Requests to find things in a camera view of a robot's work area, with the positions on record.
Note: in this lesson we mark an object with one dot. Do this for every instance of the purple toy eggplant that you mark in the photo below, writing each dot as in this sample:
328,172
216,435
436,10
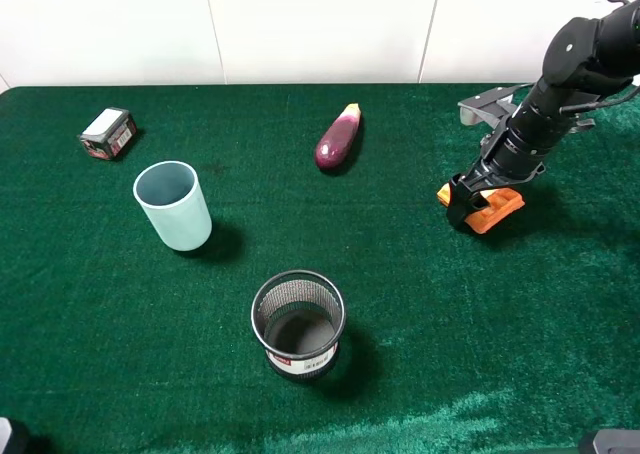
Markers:
335,144

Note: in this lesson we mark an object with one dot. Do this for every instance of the black mesh pen holder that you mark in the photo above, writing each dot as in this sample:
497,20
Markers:
298,317

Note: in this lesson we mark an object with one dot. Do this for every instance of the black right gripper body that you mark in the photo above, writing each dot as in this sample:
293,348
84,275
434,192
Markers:
499,173

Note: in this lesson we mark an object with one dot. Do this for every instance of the black red small box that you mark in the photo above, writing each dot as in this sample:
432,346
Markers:
109,133

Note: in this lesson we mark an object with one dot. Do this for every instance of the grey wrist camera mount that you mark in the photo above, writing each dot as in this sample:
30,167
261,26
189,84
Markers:
489,106

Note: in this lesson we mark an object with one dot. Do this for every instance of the green felt table cloth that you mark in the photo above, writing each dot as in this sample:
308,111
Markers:
111,342

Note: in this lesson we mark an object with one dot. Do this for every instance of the light blue plastic cup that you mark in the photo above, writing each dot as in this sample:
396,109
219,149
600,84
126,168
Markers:
170,194

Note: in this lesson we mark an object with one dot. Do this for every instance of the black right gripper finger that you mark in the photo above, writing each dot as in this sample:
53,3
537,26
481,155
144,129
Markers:
465,199

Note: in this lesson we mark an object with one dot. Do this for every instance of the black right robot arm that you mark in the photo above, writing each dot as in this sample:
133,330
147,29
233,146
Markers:
586,67

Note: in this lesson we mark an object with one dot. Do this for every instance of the orange yellow waffle slice toy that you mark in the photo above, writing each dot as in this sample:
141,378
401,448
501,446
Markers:
501,203

